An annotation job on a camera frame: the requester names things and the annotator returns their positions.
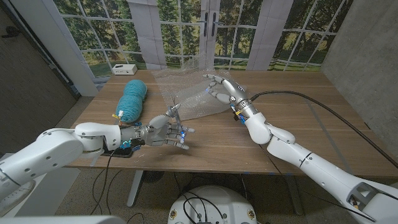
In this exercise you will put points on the clear bubble wrap sheet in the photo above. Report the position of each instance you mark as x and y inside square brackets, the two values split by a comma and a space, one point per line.
[186, 90]

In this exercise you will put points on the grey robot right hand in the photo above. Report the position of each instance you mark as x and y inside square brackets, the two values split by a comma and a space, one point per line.
[237, 93]

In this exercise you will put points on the grey table leg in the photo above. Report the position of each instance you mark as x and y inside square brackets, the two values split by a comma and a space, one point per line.
[294, 196]

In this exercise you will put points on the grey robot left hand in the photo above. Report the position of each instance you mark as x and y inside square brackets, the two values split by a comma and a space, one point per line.
[155, 133]

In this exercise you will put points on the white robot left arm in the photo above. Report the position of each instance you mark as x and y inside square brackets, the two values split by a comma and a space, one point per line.
[56, 149]

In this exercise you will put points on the teal yarn skein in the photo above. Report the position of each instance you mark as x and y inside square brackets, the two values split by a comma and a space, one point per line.
[132, 96]

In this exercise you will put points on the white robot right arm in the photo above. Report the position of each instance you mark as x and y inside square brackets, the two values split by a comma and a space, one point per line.
[311, 165]

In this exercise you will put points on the white power strip box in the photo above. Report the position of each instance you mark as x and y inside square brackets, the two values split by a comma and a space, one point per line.
[124, 69]

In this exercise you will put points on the black smartphone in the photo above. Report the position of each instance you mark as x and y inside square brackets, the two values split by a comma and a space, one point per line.
[122, 153]

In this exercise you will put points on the dark wood door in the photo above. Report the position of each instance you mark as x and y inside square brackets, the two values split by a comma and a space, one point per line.
[31, 93]

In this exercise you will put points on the black ribbed round base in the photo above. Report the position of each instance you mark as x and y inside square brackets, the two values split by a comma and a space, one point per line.
[154, 176]

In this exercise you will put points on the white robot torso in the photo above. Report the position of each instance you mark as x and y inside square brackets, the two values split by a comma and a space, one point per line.
[224, 202]

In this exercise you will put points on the white table leg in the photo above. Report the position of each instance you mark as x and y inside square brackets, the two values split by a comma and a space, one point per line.
[135, 189]

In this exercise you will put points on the printed garden window backdrop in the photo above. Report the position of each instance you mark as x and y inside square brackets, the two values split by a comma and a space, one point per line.
[109, 31]

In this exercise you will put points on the white sneaker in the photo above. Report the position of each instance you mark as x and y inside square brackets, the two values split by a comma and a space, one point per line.
[15, 202]

